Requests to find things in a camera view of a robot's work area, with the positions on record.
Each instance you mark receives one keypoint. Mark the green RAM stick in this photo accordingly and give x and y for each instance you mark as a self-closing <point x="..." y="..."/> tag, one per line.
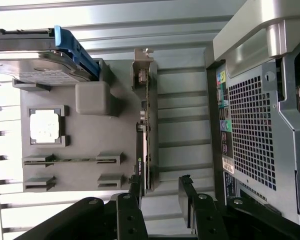
<point x="72" y="160"/>

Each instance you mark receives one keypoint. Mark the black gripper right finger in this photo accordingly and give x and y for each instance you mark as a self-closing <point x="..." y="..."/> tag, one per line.
<point x="207" y="220"/>

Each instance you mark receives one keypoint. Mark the silver CPU chip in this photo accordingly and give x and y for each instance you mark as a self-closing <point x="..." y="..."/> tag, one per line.
<point x="45" y="126"/>

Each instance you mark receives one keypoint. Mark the grey plastic parts rack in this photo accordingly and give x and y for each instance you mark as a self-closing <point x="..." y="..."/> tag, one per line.
<point x="90" y="140"/>

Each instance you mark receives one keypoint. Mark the hard disk in blue carrier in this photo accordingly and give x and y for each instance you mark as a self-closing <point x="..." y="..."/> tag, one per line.
<point x="27" y="67"/>

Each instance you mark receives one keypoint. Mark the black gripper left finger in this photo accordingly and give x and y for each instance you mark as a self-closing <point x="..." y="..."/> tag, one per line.
<point x="130" y="220"/>

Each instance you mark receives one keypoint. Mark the open grey PC case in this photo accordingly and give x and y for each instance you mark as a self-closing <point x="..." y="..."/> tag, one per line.
<point x="252" y="125"/>

